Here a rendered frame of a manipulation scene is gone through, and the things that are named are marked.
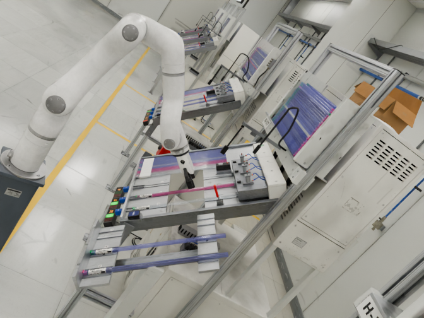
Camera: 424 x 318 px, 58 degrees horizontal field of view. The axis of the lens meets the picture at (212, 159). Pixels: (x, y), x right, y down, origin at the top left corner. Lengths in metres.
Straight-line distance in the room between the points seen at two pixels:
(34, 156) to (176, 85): 0.65
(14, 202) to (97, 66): 0.70
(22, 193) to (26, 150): 0.20
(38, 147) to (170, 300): 0.96
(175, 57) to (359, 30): 3.71
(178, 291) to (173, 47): 1.15
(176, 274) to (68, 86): 0.99
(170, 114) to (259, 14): 8.98
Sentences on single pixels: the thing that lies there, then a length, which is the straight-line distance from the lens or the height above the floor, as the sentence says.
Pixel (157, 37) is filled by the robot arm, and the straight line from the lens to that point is 1.51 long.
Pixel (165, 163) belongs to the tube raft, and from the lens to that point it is 2.20.
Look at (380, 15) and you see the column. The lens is 5.08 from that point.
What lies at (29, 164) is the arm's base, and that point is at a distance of 1.73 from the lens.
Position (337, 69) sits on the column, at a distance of 4.99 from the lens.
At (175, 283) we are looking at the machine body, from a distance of 1.94.
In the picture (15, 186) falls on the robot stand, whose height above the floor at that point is 0.64.
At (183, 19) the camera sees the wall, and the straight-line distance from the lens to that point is 10.28.
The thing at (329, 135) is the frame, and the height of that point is 1.55.
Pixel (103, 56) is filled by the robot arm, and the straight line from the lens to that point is 1.51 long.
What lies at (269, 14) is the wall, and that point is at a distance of 10.44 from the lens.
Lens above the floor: 1.69
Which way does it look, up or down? 18 degrees down
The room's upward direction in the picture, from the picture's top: 37 degrees clockwise
